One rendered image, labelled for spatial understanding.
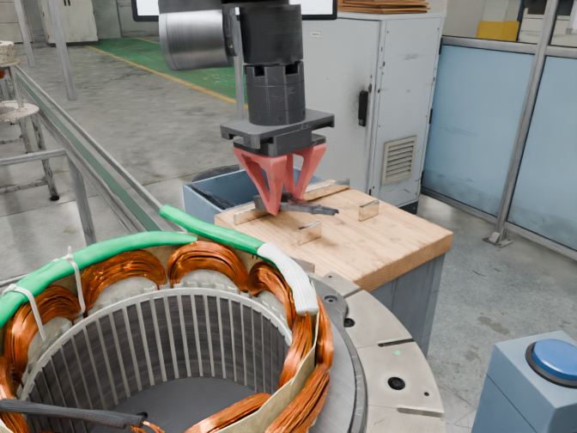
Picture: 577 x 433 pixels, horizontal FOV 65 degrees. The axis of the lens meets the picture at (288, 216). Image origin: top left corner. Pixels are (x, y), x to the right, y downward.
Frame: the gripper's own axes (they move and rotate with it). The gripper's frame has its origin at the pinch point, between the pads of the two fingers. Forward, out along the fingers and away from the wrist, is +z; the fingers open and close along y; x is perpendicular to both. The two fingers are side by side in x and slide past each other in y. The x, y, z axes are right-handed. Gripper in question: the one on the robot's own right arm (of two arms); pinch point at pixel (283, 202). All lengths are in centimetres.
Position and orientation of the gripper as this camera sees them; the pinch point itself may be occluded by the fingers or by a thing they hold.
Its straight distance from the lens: 49.5
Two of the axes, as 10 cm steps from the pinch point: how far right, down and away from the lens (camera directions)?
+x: 6.2, 3.0, -7.2
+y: -7.8, 3.1, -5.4
